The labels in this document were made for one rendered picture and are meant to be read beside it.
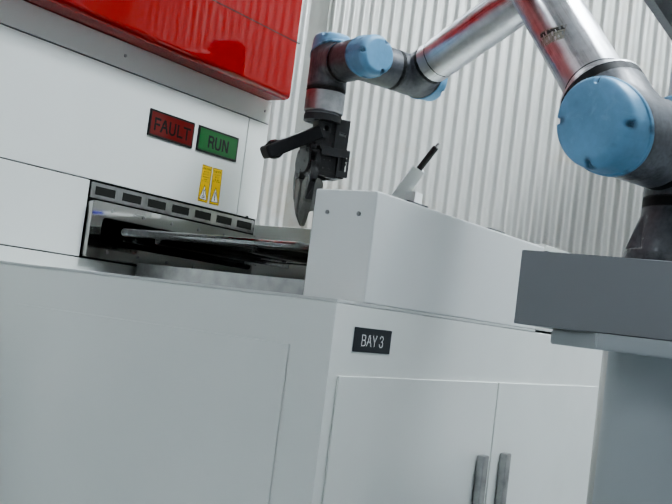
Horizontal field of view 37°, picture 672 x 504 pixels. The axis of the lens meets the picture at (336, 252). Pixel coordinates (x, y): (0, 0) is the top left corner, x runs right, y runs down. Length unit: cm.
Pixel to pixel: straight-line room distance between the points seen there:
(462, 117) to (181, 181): 247
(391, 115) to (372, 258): 316
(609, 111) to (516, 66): 291
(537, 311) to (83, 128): 82
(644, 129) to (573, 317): 25
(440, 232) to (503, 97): 280
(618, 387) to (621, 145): 32
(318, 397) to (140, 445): 29
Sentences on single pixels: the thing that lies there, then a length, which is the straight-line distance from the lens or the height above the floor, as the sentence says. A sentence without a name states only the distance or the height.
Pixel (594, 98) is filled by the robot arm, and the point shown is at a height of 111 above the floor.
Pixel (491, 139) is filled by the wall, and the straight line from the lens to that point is 417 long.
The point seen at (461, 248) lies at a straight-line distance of 147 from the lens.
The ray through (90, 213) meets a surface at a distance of 174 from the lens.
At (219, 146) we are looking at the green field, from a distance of 198.
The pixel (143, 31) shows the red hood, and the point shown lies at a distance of 177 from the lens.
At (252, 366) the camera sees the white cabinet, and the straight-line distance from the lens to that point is 127.
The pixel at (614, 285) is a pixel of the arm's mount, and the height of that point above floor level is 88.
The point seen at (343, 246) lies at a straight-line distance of 128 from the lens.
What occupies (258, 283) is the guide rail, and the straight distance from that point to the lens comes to 162.
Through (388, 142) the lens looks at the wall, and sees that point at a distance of 438.
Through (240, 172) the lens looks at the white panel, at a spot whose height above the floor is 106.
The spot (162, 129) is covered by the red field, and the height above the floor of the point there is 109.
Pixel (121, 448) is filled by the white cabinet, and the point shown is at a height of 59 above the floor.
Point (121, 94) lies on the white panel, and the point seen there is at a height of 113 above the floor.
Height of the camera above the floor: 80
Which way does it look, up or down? 4 degrees up
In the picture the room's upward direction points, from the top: 7 degrees clockwise
